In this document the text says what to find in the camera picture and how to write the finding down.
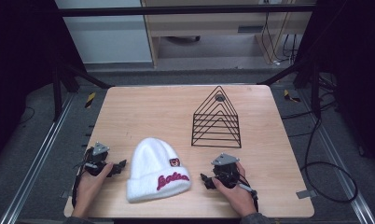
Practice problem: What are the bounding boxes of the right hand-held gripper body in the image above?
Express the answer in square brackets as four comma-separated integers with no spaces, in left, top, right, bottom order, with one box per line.
[210,152,242,189]

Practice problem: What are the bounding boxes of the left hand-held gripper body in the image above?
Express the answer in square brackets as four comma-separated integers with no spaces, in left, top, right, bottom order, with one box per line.
[82,142,111,177]

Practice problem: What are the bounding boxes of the white knit beanie hat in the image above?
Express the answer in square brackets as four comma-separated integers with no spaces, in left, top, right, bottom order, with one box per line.
[126,136,192,204]

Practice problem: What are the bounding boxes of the person's right hand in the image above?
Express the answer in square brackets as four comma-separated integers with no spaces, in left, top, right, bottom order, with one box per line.
[212,161,258,218]

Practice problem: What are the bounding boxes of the person's left hand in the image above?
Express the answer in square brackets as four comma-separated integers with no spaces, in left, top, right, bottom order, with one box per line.
[71,162,115,219]

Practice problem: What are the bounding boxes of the yellow black striped tape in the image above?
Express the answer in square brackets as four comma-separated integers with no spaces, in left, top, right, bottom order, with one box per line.
[283,89,301,104]
[84,91,97,109]

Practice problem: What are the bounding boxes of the black metal stand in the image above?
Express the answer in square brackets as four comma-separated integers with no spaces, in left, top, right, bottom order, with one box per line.
[50,55,114,123]
[257,52,324,119]

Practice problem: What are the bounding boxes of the black curtain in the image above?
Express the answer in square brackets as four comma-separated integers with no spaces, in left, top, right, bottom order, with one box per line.
[296,0,375,175]
[0,0,87,169]

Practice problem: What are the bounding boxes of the white cabinet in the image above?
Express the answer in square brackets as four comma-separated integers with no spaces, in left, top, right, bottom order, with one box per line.
[54,0,154,65]

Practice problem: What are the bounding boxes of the light wooden desk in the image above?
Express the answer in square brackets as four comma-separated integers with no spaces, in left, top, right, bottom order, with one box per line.
[140,0,316,68]

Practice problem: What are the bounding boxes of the black wire triangle rack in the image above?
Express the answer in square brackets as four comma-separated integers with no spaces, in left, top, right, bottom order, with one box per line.
[190,85,243,149]

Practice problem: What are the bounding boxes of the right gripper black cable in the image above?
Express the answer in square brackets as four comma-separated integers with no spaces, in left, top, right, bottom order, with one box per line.
[237,169,260,213]

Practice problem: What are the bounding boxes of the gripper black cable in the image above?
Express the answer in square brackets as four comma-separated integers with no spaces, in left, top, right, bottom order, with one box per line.
[71,148,94,209]
[237,169,260,213]

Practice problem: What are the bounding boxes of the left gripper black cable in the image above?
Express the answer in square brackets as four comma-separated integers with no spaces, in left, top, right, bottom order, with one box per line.
[71,148,94,209]

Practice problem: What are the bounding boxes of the aluminium floor rail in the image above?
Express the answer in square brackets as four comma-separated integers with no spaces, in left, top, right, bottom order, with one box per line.
[0,92,76,224]
[296,90,375,224]

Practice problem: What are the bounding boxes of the grey table bracket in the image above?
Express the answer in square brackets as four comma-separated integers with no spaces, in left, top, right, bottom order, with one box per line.
[295,189,318,201]

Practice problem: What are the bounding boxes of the black floor cable loop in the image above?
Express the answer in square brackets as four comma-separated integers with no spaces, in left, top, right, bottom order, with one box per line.
[281,92,359,204]

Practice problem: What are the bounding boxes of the hanging desk cables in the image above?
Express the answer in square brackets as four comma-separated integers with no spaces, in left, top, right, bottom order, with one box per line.
[260,11,299,67]

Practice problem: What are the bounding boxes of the black horizontal frame bar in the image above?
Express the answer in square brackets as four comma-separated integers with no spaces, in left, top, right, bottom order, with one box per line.
[57,3,318,18]

